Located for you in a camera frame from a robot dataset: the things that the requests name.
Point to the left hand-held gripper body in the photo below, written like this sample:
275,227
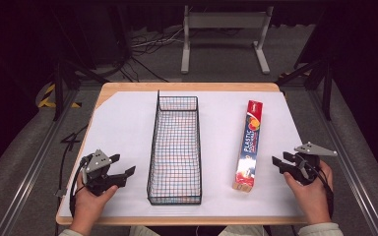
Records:
95,164

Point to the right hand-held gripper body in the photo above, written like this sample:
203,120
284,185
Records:
308,164

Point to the red and blue wrap box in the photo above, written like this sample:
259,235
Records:
248,144

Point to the person's right hand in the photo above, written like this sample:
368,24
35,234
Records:
311,196

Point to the person's left hand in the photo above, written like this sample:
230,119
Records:
88,203

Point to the white table mat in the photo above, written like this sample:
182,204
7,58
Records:
128,124

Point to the person's light trousers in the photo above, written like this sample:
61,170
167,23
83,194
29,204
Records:
144,231

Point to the black metal stand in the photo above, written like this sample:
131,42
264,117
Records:
59,88
326,91

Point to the yellow and black floor tape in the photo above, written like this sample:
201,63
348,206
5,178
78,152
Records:
47,96

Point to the wooden table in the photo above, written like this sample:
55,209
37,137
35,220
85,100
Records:
190,86

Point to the white metal stand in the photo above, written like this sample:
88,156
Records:
226,20

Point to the aluminium floor rail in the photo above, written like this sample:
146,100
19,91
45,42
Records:
344,157
36,164

